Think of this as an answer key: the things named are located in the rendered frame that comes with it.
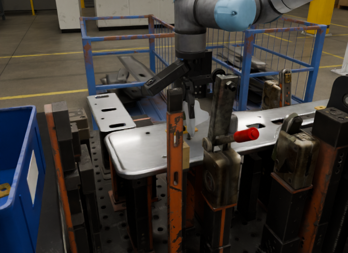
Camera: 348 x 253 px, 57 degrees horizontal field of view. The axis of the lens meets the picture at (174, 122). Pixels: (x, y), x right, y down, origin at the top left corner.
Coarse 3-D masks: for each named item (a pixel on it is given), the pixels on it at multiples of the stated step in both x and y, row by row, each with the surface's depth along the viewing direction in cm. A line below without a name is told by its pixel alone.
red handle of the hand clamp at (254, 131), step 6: (240, 132) 56; (246, 132) 54; (252, 132) 53; (258, 132) 54; (216, 138) 66; (222, 138) 63; (228, 138) 61; (234, 138) 58; (240, 138) 56; (246, 138) 55; (252, 138) 54; (216, 144) 66; (222, 144) 66
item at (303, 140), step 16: (288, 144) 69; (304, 144) 65; (320, 144) 67; (288, 160) 70; (304, 160) 67; (272, 176) 76; (288, 176) 71; (304, 176) 69; (272, 192) 78; (288, 192) 72; (304, 192) 72; (272, 208) 79; (288, 208) 73; (272, 224) 80; (288, 224) 75; (272, 240) 80; (288, 240) 78
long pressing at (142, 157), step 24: (240, 120) 92; (264, 120) 92; (312, 120) 91; (120, 144) 79; (144, 144) 79; (192, 144) 79; (240, 144) 79; (264, 144) 79; (120, 168) 70; (144, 168) 69
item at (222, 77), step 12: (216, 72) 61; (216, 84) 60; (228, 84) 58; (216, 96) 60; (228, 96) 60; (216, 108) 61; (228, 108) 62; (216, 120) 63; (228, 120) 64; (216, 132) 64
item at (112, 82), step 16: (112, 16) 344; (128, 16) 347; (144, 16) 351; (128, 64) 328; (112, 80) 312; (144, 80) 285; (128, 96) 306; (144, 96) 294; (160, 96) 344; (128, 112) 291; (144, 112) 306; (160, 112) 306; (96, 128) 265
